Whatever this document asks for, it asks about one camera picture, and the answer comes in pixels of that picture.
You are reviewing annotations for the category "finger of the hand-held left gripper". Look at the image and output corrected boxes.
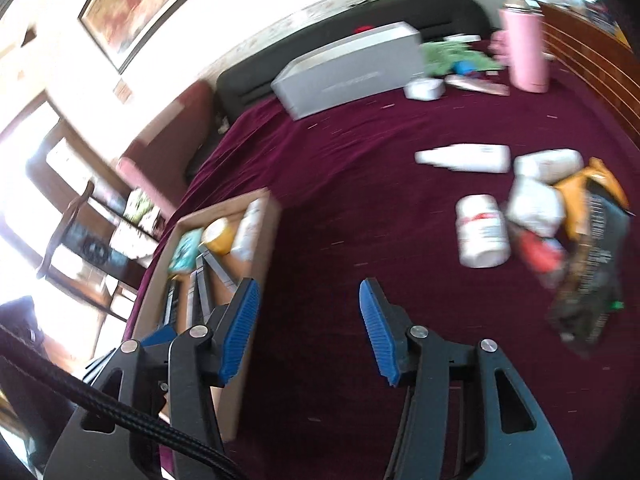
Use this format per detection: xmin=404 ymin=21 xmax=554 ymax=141
xmin=141 ymin=326 xmax=177 ymax=347

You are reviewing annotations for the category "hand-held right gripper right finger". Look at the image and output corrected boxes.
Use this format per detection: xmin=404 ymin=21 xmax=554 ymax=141
xmin=358 ymin=277 xmax=573 ymax=480

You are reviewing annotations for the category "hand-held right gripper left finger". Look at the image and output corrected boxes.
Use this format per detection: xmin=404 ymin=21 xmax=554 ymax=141
xmin=45 ymin=276 xmax=262 ymax=480

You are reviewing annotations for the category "black marker purple cap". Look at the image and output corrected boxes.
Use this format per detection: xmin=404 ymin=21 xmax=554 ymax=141
xmin=161 ymin=275 xmax=182 ymax=331

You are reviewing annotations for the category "teal tissue pack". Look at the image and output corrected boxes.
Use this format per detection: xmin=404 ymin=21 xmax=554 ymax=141
xmin=169 ymin=230 xmax=205 ymax=273

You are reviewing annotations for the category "cardboard box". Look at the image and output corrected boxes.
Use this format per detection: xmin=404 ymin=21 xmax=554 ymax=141
xmin=127 ymin=187 xmax=282 ymax=443

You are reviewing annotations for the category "round yellow tin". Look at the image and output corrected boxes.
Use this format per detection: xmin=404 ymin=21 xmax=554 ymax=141
xmin=201 ymin=217 xmax=240 ymax=255

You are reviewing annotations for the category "white pill bottle red label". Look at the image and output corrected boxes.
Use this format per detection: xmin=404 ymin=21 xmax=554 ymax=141
xmin=455 ymin=194 xmax=512 ymax=268

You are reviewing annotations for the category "clear packet with red print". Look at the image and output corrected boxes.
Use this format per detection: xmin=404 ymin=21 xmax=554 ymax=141
xmin=515 ymin=230 xmax=571 ymax=288

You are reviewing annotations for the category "white power adapter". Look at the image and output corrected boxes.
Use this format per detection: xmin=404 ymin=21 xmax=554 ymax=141
xmin=505 ymin=177 xmax=568 ymax=238

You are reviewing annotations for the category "black packaging bag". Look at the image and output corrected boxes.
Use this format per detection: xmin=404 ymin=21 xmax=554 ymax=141
xmin=545 ymin=190 xmax=632 ymax=358

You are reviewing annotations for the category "orange packet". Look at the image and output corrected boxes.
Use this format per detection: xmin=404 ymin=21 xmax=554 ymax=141
xmin=552 ymin=157 xmax=632 ymax=241

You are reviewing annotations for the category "white bottle with grey label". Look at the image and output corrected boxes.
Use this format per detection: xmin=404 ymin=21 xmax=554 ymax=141
xmin=230 ymin=198 xmax=268 ymax=262

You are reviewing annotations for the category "green floral cloth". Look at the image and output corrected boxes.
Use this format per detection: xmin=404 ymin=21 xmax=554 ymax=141
xmin=122 ymin=189 xmax=166 ymax=241

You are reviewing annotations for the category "dark wooden chair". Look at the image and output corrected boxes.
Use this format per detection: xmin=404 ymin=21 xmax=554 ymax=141
xmin=35 ymin=180 xmax=161 ymax=321

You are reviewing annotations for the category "white spray bottle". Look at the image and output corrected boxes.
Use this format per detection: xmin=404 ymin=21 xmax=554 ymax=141
xmin=415 ymin=144 xmax=512 ymax=174

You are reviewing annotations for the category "pink brown armchair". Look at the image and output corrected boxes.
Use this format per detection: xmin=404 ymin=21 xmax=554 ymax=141
xmin=116 ymin=80 xmax=218 ymax=216

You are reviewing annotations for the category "white bottle with pink label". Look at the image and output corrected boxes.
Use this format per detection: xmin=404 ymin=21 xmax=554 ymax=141
xmin=514 ymin=149 xmax=585 ymax=183

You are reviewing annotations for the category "white charger plug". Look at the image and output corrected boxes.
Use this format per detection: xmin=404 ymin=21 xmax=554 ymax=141
xmin=404 ymin=77 xmax=446 ymax=102

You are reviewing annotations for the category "black sofa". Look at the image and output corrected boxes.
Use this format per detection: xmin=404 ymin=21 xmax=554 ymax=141
xmin=182 ymin=0 xmax=493 ymax=186

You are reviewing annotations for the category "grey rectangular box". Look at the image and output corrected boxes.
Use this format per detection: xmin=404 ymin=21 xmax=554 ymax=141
xmin=270 ymin=21 xmax=423 ymax=122

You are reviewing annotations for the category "clear plastic ruler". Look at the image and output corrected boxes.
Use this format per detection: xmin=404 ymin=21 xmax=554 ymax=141
xmin=445 ymin=74 xmax=511 ymax=97

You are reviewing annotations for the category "pink cloth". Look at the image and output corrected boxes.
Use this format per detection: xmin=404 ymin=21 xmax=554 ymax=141
xmin=489 ymin=30 xmax=511 ymax=66

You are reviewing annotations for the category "pink thermos bottle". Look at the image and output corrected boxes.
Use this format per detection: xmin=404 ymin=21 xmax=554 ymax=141
xmin=498 ymin=0 xmax=549 ymax=93

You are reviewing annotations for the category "framed horse painting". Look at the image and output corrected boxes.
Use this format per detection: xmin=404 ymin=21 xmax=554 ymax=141
xmin=78 ymin=0 xmax=241 ymax=73

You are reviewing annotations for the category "wooden cabinet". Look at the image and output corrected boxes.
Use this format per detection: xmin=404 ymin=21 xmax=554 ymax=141
xmin=537 ymin=2 xmax=640 ymax=131

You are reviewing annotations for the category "black braided cable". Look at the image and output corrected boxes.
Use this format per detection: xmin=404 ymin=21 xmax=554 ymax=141
xmin=0 ymin=325 xmax=241 ymax=480

